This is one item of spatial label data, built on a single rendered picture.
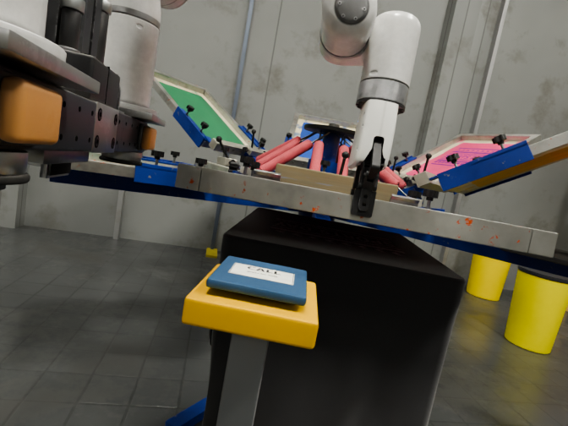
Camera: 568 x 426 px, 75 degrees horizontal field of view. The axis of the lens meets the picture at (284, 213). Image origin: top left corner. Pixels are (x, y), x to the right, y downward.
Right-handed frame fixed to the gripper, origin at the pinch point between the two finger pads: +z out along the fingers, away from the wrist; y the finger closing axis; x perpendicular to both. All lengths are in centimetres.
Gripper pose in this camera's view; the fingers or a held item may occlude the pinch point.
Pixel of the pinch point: (360, 203)
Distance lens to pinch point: 59.7
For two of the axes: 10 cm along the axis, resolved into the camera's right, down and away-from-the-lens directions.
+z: -1.9, 9.8, 0.5
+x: 9.8, 1.9, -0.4
